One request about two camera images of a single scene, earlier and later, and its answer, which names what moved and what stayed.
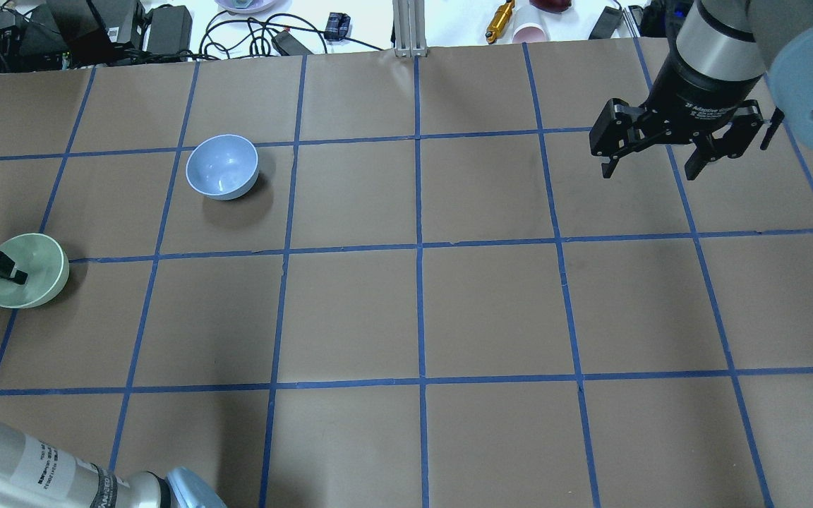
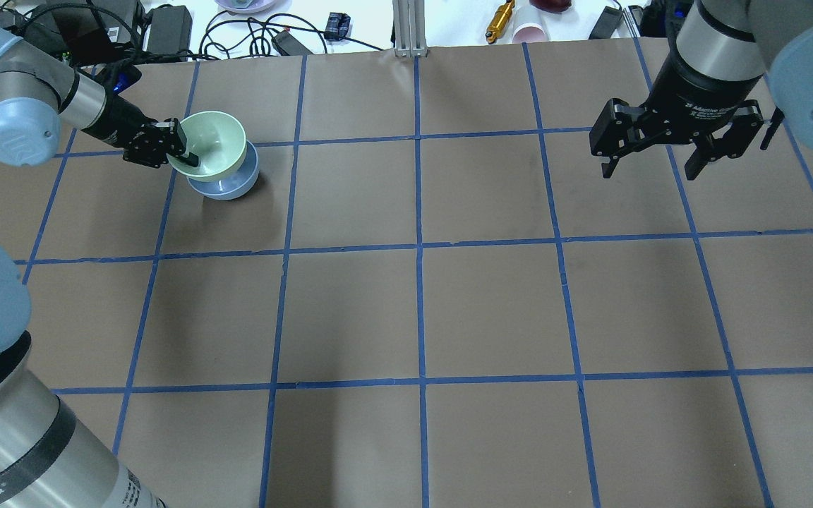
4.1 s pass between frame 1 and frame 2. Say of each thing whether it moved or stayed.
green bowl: moved
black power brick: stayed
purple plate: stayed
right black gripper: stayed
